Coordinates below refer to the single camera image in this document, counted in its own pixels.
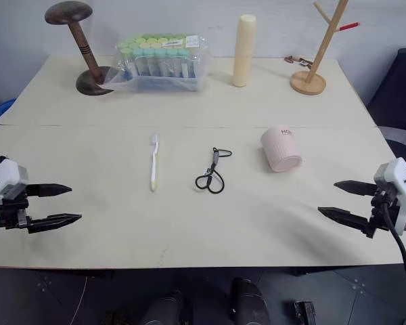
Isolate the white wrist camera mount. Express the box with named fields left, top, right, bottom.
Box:
left=0, top=156, right=30, bottom=233
left=373, top=157, right=406, bottom=234

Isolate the white toothbrush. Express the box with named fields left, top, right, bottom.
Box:
left=149, top=133, right=161, bottom=193

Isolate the clear bag of tubes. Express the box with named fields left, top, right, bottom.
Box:
left=103, top=32, right=215, bottom=93

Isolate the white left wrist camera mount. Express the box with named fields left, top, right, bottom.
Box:
left=0, top=156, right=30, bottom=233

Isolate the dark chair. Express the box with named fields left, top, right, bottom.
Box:
left=366, top=47, right=406, bottom=170

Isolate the brown metal clasp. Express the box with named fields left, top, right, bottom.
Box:
left=284, top=55, right=314, bottom=68

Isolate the pink ribbed cup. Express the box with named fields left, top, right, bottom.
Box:
left=259, top=124, right=305, bottom=173

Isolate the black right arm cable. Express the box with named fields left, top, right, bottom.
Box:
left=380, top=194, right=406, bottom=304

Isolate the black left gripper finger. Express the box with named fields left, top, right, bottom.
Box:
left=26, top=213, right=83, bottom=235
left=26, top=183, right=72, bottom=198

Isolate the dark rounded robot foot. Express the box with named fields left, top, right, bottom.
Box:
left=229, top=277, right=271, bottom=325

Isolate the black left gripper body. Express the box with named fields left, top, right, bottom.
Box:
left=0, top=193, right=31, bottom=231

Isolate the light wooden branch stand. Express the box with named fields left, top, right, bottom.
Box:
left=289, top=0, right=350, bottom=96

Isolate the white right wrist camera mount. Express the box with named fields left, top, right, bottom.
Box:
left=373, top=157, right=406, bottom=234

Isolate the blue round bin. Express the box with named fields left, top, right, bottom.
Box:
left=0, top=98, right=17, bottom=120

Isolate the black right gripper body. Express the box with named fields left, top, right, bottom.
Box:
left=368, top=189, right=401, bottom=234

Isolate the small black box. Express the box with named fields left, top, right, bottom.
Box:
left=293, top=299, right=317, bottom=325

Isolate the cream cylindrical bottle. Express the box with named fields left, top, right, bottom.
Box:
left=231, top=14, right=258, bottom=88

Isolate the dark wooden hat stand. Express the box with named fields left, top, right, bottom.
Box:
left=44, top=0, right=116, bottom=96

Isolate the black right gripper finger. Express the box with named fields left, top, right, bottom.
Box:
left=317, top=207, right=376, bottom=239
left=334, top=180, right=379, bottom=198

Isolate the black hair tie cord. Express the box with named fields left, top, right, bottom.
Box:
left=194, top=146, right=233, bottom=195

